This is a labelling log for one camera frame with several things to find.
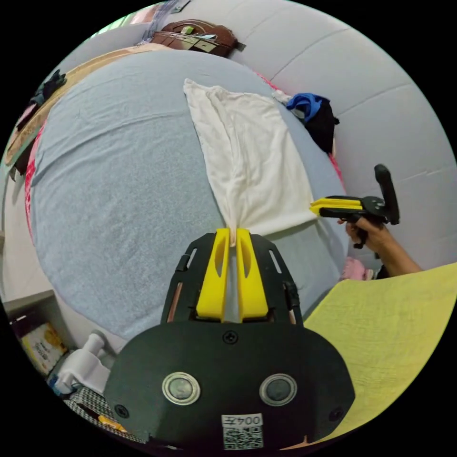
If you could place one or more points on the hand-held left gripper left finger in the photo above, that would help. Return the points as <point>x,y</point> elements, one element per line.
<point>214,282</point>

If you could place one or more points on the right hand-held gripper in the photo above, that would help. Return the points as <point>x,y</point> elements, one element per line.
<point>373,209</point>

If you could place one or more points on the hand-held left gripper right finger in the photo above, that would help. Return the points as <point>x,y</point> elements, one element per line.
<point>252,282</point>

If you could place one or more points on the white t-shirt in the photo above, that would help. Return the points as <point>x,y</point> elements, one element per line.
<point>250,150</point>

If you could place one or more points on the person's right forearm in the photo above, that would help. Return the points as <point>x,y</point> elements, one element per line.
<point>401,262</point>

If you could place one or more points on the person's right hand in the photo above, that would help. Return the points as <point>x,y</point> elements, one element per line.
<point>376,237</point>

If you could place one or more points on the pink plush toy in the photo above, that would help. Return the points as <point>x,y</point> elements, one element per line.
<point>355,272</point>

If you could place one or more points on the bed with grey-blue sheet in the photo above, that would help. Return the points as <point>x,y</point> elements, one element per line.
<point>118,200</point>

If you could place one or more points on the person's body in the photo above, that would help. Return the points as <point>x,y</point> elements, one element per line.
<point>392,339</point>

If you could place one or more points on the black white houndstooth cloth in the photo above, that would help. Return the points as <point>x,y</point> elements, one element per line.
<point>89,403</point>

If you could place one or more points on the grey shelf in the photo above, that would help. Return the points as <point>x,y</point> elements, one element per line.
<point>39,332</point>

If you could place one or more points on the brown bag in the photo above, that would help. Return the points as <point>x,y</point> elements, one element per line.
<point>196,37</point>

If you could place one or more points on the pile of dark clothes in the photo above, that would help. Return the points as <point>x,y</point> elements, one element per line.
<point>48,87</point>

